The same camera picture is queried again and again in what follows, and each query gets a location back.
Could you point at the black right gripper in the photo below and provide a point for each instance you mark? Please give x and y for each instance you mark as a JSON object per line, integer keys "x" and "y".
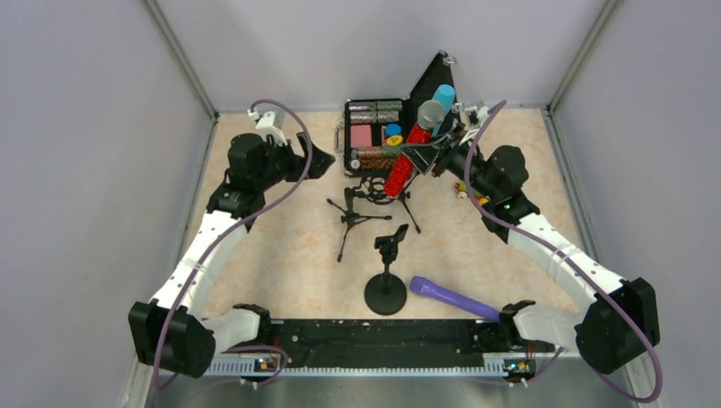
{"x": 443, "y": 159}

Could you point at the blue dealer chip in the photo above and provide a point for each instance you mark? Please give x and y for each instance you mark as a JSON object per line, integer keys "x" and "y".
{"x": 391, "y": 130}

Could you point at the yellow dealer chip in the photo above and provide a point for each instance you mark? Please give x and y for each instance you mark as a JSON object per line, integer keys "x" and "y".
{"x": 393, "y": 141}

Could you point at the purple toy microphone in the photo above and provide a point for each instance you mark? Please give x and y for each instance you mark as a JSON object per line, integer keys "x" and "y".
{"x": 424, "y": 287}

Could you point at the colourful toy brick train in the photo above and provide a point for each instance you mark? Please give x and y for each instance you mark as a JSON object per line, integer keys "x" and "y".
{"x": 462, "y": 192}

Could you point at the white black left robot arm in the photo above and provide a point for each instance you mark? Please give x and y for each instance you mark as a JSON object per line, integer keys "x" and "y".
{"x": 168, "y": 331}

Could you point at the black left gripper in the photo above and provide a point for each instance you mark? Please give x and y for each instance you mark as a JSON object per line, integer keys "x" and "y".
{"x": 300, "y": 159}

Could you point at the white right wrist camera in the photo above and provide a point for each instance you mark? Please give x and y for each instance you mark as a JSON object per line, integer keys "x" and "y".
{"x": 475, "y": 116}

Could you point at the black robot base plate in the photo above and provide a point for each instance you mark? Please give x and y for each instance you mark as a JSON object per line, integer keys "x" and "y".
{"x": 391, "y": 343}

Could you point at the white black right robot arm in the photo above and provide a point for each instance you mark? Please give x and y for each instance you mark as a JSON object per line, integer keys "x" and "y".
{"x": 617, "y": 318}

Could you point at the pink card deck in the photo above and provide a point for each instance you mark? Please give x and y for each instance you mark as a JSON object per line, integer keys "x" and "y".
{"x": 360, "y": 136}

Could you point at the red glitter microphone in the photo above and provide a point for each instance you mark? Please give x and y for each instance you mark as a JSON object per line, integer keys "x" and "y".
{"x": 430, "y": 114}

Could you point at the black aluminium poker chip case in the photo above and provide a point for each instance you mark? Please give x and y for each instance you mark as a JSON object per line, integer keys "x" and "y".
{"x": 378, "y": 160}

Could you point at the black tripod microphone stand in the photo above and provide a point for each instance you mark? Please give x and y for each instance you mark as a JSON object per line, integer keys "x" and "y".
{"x": 404, "y": 198}

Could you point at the black round base microphone stand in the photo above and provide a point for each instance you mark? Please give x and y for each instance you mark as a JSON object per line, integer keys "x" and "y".
{"x": 385, "y": 294}

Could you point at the cyan toy microphone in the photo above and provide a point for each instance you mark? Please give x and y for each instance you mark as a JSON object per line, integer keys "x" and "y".
{"x": 445, "y": 95}

